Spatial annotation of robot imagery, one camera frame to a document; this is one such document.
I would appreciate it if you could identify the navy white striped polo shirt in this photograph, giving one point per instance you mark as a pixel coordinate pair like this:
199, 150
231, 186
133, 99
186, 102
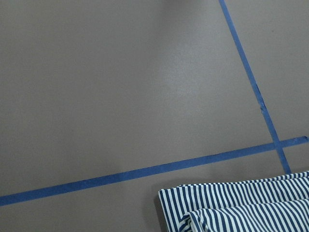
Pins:
279, 204

